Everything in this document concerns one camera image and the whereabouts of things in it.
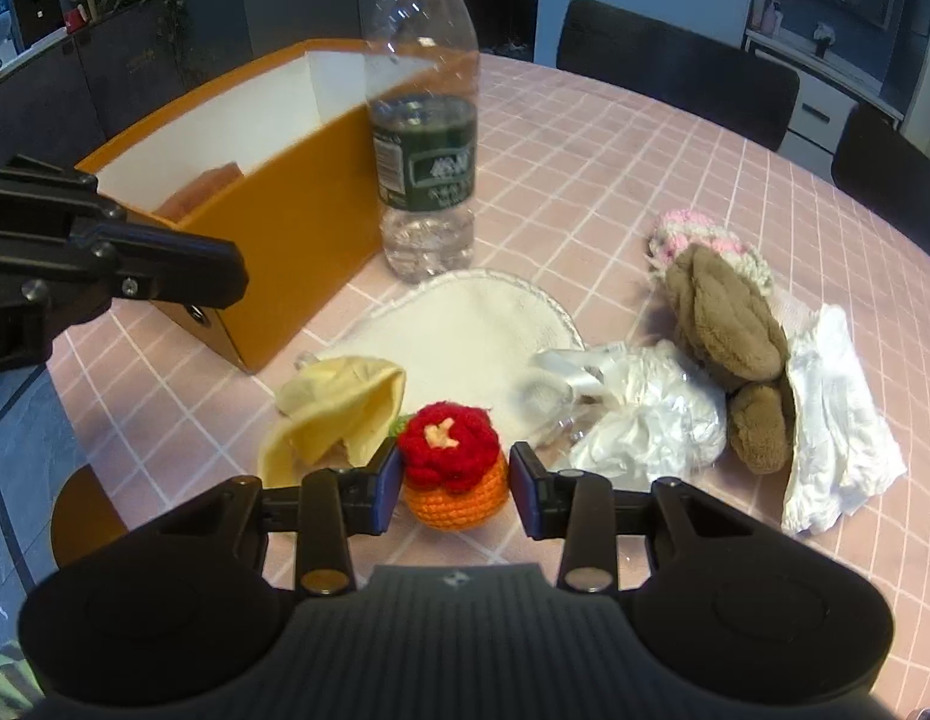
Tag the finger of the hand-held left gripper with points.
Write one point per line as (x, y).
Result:
(37, 180)
(180, 266)

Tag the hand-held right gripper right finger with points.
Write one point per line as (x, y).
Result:
(525, 491)

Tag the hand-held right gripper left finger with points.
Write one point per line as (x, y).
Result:
(386, 484)

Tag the red and orange crochet toy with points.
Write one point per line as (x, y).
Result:
(454, 480)

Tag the orange wooden tray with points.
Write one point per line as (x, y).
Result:
(300, 225)

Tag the brown plush toy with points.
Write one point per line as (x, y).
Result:
(724, 322)

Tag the white cloth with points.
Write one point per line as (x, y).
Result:
(840, 420)

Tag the pink item inside box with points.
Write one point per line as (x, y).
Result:
(202, 191)

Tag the yellow cloth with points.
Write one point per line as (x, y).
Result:
(330, 405)

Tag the dark grey sideboard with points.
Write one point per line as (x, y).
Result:
(120, 82)

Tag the red cup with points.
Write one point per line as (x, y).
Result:
(75, 20)

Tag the white round cloth pad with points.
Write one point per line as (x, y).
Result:
(465, 330)

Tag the round wooden stool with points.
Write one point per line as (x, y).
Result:
(86, 517)

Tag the clear plastic water bottle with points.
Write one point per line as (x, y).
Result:
(424, 165)

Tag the pink and white crochet piece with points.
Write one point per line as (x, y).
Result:
(690, 236)

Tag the black dining chair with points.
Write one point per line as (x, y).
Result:
(885, 157)
(675, 67)

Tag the white vanity cabinet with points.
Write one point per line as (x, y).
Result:
(825, 101)

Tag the pink toiletry bottles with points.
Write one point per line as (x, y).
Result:
(766, 13)

